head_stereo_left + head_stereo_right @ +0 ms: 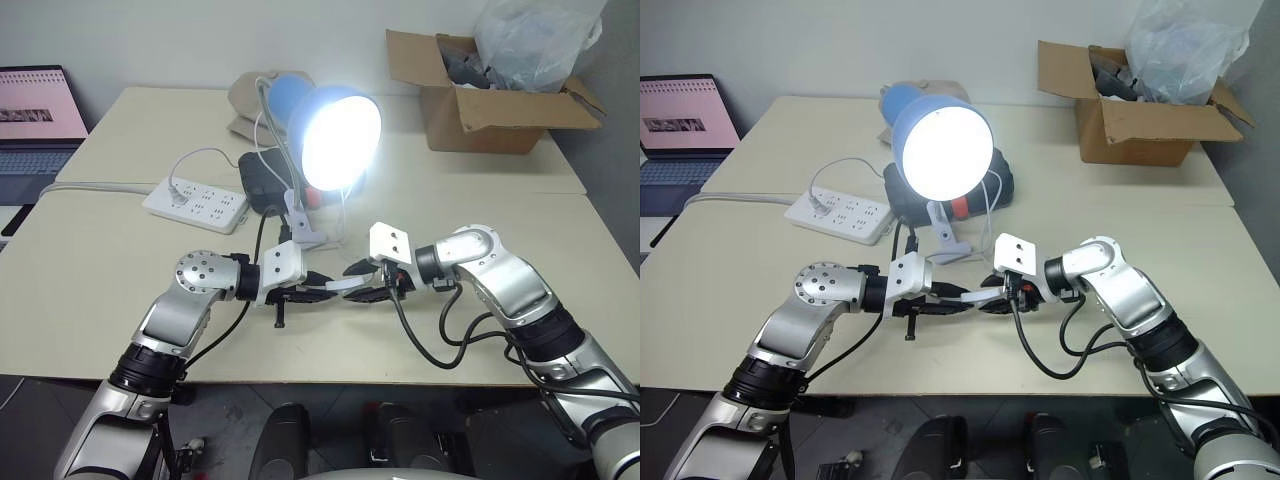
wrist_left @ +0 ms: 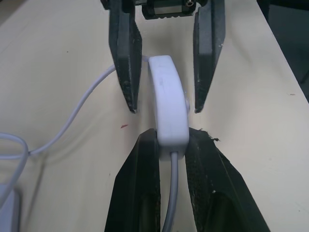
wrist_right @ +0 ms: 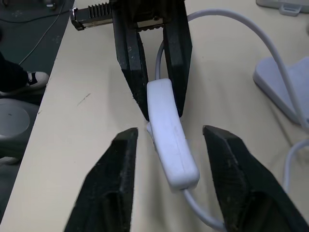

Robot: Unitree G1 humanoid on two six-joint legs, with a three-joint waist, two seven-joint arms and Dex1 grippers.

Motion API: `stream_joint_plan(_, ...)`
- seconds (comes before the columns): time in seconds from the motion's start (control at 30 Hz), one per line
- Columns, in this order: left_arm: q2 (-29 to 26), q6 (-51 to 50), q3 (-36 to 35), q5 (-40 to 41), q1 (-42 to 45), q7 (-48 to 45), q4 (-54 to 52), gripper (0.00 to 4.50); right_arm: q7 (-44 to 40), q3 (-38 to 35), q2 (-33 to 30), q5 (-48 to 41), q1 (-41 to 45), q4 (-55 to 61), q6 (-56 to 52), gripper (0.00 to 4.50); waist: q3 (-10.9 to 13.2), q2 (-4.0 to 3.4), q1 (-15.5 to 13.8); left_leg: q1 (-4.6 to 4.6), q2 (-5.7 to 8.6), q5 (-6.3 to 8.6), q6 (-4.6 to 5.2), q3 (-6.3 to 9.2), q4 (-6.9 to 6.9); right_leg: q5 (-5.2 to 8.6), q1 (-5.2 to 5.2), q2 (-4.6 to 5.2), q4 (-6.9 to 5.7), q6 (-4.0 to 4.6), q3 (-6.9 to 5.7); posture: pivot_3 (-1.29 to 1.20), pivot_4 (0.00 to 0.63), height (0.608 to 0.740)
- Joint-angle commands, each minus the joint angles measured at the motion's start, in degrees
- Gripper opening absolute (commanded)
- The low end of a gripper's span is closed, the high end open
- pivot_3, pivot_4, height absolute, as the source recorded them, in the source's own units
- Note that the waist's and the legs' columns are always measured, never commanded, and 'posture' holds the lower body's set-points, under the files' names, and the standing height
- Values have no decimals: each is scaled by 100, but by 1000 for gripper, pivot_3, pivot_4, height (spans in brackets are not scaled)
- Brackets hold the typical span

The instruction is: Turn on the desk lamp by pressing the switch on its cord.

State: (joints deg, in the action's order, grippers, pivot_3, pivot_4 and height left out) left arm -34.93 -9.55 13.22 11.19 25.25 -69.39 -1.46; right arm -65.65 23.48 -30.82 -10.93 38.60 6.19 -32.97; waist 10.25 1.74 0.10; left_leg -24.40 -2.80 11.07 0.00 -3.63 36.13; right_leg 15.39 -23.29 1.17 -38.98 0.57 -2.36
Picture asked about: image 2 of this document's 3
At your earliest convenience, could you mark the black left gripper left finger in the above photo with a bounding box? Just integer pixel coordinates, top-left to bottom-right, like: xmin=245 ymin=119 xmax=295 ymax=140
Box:
xmin=104 ymin=128 xmax=162 ymax=232

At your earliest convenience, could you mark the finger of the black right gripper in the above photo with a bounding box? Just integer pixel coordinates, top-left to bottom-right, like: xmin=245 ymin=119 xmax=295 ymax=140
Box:
xmin=192 ymin=0 xmax=227 ymax=114
xmin=100 ymin=0 xmax=143 ymax=114

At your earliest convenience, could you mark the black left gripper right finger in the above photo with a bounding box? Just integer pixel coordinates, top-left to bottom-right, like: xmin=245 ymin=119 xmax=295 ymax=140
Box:
xmin=185 ymin=127 xmax=270 ymax=232

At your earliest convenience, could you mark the white lamp power cord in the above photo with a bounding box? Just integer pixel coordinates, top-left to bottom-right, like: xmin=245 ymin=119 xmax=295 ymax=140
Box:
xmin=0 ymin=56 xmax=180 ymax=232

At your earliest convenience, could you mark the white inline cord switch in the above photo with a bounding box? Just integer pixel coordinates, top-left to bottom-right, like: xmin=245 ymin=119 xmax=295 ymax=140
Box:
xmin=147 ymin=55 xmax=190 ymax=161

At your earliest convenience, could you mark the white power adapter block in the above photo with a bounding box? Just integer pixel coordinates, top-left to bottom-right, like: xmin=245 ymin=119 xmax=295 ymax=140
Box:
xmin=0 ymin=185 xmax=21 ymax=232

